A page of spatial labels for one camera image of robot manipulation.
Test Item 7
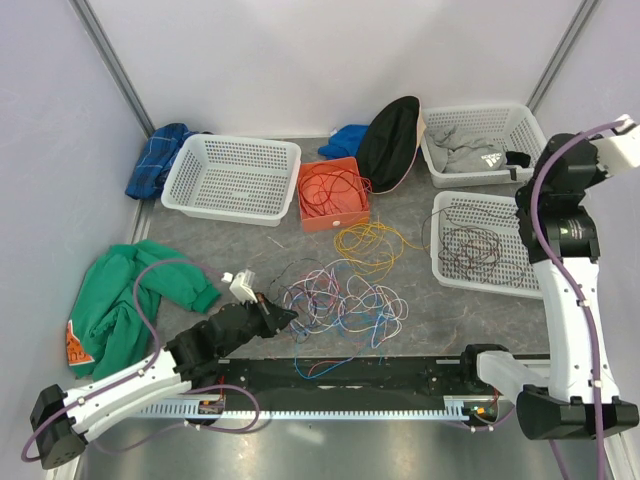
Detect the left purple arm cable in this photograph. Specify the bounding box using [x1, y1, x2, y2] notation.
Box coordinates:
[19, 259, 226, 464]

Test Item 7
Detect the left white plastic basket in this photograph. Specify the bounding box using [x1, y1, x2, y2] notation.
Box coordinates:
[161, 134, 301, 227]

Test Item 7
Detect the brown wire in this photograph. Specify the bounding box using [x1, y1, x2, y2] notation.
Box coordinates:
[420, 205, 531, 291]

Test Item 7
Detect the bright blue cloth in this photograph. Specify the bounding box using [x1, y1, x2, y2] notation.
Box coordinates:
[318, 124, 368, 159]

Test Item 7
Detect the tangled multicolour wire pile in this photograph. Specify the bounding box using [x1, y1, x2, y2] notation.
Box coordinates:
[264, 257, 409, 381]

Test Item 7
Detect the black bucket hat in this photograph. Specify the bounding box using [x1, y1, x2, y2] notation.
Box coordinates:
[356, 96, 425, 194]

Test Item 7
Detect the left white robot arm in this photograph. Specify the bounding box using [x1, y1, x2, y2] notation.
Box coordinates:
[22, 296, 298, 470]

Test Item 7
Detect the yellow wire bundle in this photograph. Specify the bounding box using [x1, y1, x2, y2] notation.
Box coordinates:
[332, 219, 431, 284]

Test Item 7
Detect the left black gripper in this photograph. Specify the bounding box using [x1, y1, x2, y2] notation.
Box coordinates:
[218, 291, 297, 357]

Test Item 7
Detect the slotted cable duct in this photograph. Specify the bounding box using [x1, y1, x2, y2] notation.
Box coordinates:
[105, 388, 491, 421]

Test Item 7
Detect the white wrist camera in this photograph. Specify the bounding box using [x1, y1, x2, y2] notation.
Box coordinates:
[594, 114, 640, 177]
[221, 269, 257, 303]

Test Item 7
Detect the red wire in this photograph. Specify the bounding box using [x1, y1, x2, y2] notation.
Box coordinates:
[299, 164, 374, 219]

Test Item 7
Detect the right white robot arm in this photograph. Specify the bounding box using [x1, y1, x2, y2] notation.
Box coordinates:
[457, 125, 639, 440]

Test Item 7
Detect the blue plaid cloth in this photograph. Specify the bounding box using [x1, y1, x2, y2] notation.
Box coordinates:
[125, 123, 198, 200]

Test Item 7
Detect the far right white basket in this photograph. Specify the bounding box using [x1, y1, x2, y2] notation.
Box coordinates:
[421, 103, 546, 189]

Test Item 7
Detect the near right white basket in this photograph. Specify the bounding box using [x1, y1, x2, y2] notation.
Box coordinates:
[430, 191, 542, 299]

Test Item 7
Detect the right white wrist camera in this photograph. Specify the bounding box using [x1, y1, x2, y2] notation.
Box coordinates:
[594, 114, 640, 177]

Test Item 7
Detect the orange square box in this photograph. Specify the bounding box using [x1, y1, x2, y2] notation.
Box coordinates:
[297, 157, 370, 233]

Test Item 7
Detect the grey adidas garment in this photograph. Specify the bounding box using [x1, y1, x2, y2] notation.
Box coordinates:
[424, 125, 532, 185]

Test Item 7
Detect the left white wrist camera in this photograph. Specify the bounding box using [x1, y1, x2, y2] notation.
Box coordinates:
[221, 269, 257, 303]

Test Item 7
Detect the green shirt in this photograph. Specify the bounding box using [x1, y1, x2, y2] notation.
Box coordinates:
[66, 240, 221, 381]

